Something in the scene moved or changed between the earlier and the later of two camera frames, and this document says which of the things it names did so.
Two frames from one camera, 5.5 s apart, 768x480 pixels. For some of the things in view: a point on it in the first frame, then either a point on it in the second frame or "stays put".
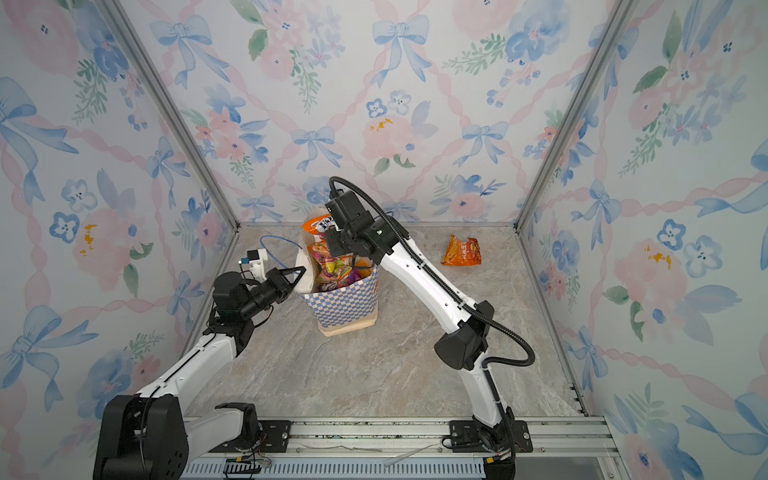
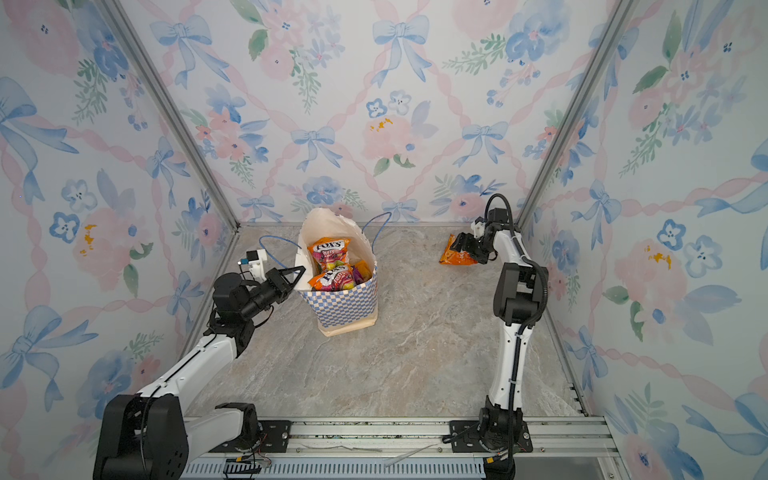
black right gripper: [331, 240] -> [460, 242]
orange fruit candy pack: [320, 224] -> [329, 253]
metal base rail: [544, 447] stays put
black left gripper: [278, 282] stays put
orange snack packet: [462, 253] stays put
